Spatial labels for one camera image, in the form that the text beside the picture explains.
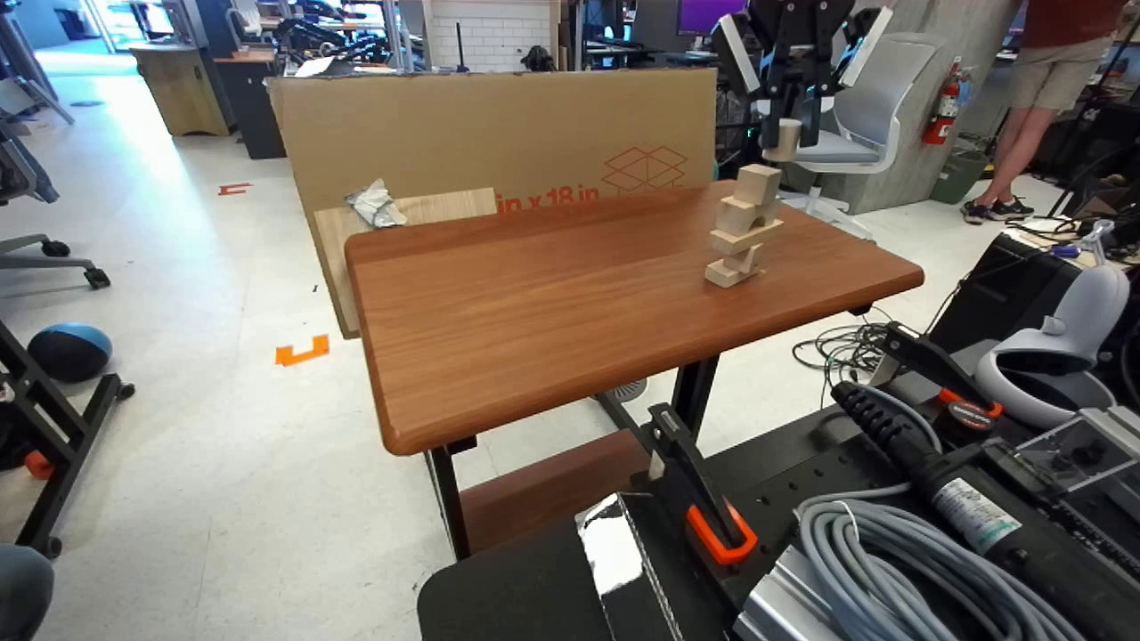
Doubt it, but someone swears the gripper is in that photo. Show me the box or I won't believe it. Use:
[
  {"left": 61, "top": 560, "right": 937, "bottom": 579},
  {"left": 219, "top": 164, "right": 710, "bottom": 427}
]
[{"left": 746, "top": 0, "right": 858, "bottom": 150}]

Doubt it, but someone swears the cylindrical wooden block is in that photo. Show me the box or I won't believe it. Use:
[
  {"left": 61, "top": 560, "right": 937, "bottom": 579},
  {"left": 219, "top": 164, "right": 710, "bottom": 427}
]
[{"left": 763, "top": 118, "right": 803, "bottom": 164}]

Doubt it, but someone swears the cube wooden block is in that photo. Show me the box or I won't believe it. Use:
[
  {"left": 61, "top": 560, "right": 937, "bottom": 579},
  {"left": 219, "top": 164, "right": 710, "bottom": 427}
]
[{"left": 734, "top": 164, "right": 784, "bottom": 208}]

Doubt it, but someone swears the notched wooden block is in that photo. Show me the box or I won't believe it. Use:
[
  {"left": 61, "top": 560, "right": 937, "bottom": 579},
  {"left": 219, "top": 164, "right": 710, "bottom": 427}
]
[{"left": 715, "top": 195, "right": 778, "bottom": 238}]

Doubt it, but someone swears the flat wooden plank block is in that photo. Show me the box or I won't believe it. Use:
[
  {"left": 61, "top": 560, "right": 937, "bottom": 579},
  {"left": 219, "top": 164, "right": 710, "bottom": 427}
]
[{"left": 709, "top": 218, "right": 786, "bottom": 258}]

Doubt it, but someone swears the wedge wooden base block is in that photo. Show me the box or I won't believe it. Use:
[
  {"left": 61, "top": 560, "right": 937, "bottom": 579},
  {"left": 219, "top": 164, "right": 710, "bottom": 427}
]
[{"left": 704, "top": 256, "right": 767, "bottom": 289}]

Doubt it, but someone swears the white grey office chair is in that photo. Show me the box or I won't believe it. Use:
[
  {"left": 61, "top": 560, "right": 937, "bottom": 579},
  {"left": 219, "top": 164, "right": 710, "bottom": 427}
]
[{"left": 782, "top": 33, "right": 942, "bottom": 243}]

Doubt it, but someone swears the monitor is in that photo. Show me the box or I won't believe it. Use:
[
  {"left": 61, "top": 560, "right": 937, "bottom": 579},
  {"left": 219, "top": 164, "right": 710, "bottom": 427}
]
[{"left": 676, "top": 0, "right": 750, "bottom": 37}]

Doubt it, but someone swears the red fire extinguisher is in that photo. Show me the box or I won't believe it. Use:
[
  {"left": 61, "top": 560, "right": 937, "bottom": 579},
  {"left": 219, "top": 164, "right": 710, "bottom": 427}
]
[{"left": 921, "top": 57, "right": 965, "bottom": 147}]

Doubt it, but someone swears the green waste bin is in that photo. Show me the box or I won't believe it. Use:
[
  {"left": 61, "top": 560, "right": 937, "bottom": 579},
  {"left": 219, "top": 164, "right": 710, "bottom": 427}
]
[{"left": 930, "top": 147, "right": 990, "bottom": 207}]

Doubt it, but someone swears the person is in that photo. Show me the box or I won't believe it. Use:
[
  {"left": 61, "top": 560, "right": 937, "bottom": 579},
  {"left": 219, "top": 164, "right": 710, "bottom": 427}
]
[{"left": 959, "top": 0, "right": 1130, "bottom": 226}]

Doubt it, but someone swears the black clamp with orange grip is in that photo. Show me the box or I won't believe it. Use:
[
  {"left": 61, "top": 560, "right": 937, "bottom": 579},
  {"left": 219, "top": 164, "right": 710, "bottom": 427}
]
[
  {"left": 644, "top": 402, "right": 761, "bottom": 568},
  {"left": 876, "top": 321, "right": 1005, "bottom": 434}
]

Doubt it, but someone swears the large cardboard sheet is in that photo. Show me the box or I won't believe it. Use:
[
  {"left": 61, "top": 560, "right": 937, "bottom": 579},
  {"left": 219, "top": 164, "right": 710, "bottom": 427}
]
[{"left": 266, "top": 69, "right": 719, "bottom": 216}]

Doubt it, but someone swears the white hand controller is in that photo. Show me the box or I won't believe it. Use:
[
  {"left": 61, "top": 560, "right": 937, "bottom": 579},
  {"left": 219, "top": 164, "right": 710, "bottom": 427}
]
[{"left": 974, "top": 264, "right": 1131, "bottom": 431}]

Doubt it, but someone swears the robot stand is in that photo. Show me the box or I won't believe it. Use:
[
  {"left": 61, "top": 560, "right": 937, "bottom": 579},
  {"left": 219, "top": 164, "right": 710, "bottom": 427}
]
[{"left": 416, "top": 230, "right": 1140, "bottom": 641}]

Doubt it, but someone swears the crumpled silver wrapper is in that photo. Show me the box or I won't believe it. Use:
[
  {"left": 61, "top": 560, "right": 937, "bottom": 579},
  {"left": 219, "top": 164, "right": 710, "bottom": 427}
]
[{"left": 345, "top": 178, "right": 410, "bottom": 231}]

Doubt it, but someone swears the clear acrylic plate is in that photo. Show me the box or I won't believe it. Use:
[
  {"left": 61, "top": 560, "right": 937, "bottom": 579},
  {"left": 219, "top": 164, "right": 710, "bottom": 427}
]
[{"left": 1014, "top": 405, "right": 1140, "bottom": 501}]

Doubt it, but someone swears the brown wooden board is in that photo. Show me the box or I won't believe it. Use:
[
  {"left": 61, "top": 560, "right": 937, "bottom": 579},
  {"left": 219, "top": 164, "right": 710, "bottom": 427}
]
[{"left": 458, "top": 429, "right": 653, "bottom": 555}]

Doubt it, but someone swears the light wooden board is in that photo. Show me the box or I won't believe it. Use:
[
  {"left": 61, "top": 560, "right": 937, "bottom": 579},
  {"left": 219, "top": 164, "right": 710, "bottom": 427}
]
[{"left": 313, "top": 187, "right": 499, "bottom": 340}]

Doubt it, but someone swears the glossy black box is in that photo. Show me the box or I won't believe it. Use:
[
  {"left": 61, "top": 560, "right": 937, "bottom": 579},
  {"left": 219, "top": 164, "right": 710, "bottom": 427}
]
[{"left": 574, "top": 491, "right": 680, "bottom": 641}]

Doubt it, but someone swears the black cabinet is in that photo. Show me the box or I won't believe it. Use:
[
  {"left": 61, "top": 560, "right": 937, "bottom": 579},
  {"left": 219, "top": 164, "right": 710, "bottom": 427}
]
[{"left": 213, "top": 49, "right": 288, "bottom": 162}]

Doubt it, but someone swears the wooden counter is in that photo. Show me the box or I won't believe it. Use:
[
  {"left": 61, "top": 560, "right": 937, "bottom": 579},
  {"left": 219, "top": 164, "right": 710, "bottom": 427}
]
[{"left": 128, "top": 43, "right": 234, "bottom": 139}]

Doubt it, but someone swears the dark blue ball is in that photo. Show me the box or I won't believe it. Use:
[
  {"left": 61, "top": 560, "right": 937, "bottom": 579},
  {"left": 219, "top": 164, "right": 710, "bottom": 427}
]
[{"left": 26, "top": 322, "right": 115, "bottom": 385}]

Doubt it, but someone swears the office chair base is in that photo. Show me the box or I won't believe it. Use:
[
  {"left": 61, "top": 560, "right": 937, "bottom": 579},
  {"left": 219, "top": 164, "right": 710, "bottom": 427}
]
[{"left": 0, "top": 114, "right": 113, "bottom": 291}]

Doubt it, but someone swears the black wheeled rack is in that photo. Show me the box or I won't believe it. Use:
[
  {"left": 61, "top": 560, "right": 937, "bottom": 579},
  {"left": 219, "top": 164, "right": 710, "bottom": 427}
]
[{"left": 0, "top": 319, "right": 137, "bottom": 561}]

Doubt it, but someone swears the tangle of black cables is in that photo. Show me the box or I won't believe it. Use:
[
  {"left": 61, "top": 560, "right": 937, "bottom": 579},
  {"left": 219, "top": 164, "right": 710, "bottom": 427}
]
[{"left": 791, "top": 307, "right": 894, "bottom": 385}]

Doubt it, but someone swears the coil of grey cable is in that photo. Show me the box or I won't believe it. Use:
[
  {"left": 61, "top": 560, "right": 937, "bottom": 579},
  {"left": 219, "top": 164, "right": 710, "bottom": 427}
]
[{"left": 795, "top": 497, "right": 1089, "bottom": 641}]

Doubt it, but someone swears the aluminium rail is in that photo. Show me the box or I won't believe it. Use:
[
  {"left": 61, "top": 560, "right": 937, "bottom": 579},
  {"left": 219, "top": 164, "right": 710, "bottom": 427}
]
[{"left": 733, "top": 543, "right": 858, "bottom": 641}]

